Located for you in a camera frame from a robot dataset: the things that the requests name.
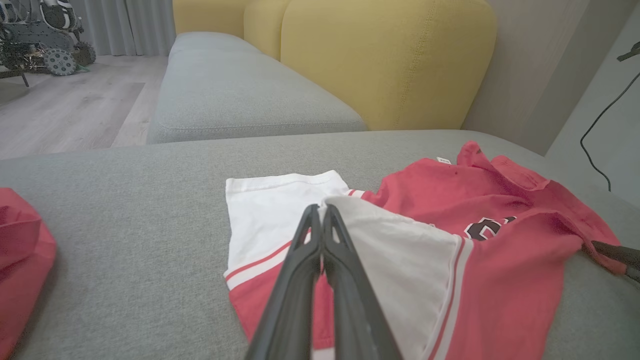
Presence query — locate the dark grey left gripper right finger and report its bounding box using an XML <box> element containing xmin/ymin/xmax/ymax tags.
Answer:
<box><xmin>322</xmin><ymin>204</ymin><xmax>403</xmax><ymax>360</ymax></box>

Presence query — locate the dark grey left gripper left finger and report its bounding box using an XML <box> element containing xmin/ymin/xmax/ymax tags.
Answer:
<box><xmin>245</xmin><ymin>204</ymin><xmax>323</xmax><ymax>360</ymax></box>

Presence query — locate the red white sleeveless jersey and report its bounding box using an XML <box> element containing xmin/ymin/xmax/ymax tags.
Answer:
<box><xmin>223</xmin><ymin>141</ymin><xmax>628</xmax><ymax>360</ymax></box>

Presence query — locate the red Bulls jersey top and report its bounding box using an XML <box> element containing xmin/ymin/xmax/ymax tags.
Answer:
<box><xmin>0</xmin><ymin>187</ymin><xmax>57</xmax><ymax>360</ymax></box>

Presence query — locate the large grey sofa chaise cushion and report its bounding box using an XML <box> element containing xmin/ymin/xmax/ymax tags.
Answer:
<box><xmin>0</xmin><ymin>130</ymin><xmax>640</xmax><ymax>360</ymax></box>

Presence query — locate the grey sofa seat cushion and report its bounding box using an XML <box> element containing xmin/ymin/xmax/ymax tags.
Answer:
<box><xmin>169</xmin><ymin>31</ymin><xmax>263</xmax><ymax>56</ymax></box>
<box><xmin>146</xmin><ymin>47</ymin><xmax>369</xmax><ymax>146</ymax></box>

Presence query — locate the yellow sofa back cushion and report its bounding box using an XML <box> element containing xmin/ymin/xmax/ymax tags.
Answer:
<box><xmin>280</xmin><ymin>0</ymin><xmax>498</xmax><ymax>132</ymax></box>
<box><xmin>243</xmin><ymin>0</ymin><xmax>293</xmax><ymax>62</ymax></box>
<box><xmin>172</xmin><ymin>0</ymin><xmax>251</xmax><ymax>40</ymax></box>

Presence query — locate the grey curtain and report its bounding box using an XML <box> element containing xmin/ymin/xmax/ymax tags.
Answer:
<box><xmin>70</xmin><ymin>0</ymin><xmax>177</xmax><ymax>57</ymax></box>

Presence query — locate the black wheeled machine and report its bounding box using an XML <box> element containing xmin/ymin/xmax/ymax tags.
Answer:
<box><xmin>0</xmin><ymin>0</ymin><xmax>97</xmax><ymax>88</ymax></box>

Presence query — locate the black wall power cable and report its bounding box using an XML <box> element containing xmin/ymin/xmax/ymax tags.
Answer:
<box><xmin>580</xmin><ymin>70</ymin><xmax>640</xmax><ymax>192</ymax></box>

